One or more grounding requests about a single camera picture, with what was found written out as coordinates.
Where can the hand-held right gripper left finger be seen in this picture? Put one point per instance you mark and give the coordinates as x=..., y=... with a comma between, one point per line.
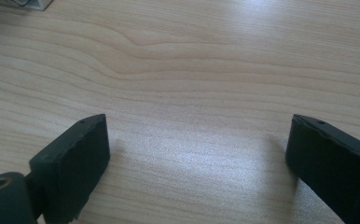
x=71, y=165

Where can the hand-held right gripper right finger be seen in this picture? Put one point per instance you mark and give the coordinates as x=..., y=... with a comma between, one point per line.
x=333, y=161

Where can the white box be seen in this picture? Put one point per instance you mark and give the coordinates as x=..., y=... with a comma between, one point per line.
x=22, y=3

